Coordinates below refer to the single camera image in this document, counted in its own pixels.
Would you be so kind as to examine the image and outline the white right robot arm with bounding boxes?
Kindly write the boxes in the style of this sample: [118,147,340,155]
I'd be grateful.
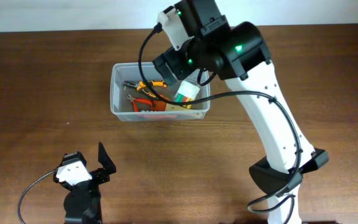
[153,1,329,223]

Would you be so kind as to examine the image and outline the clear plastic storage container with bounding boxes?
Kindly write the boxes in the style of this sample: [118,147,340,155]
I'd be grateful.
[110,62,210,122]

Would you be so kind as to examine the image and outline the orange scraper wooden handle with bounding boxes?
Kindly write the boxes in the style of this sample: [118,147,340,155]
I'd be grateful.
[149,98,204,119]

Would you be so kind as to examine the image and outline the orange black long-nose pliers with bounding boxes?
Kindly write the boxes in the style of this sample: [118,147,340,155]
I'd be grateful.
[122,80,171,102]

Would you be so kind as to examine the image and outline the red handled cutting pliers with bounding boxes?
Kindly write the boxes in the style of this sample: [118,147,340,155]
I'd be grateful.
[127,95,154,113]

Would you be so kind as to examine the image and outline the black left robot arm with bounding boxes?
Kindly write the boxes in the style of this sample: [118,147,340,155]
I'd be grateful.
[53,142,116,224]

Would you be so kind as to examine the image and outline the clear box of bits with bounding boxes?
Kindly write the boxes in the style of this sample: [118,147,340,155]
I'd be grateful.
[173,81,200,103]

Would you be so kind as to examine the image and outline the orange perforated bar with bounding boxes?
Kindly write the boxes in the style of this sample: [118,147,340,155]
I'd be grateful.
[137,114,177,120]

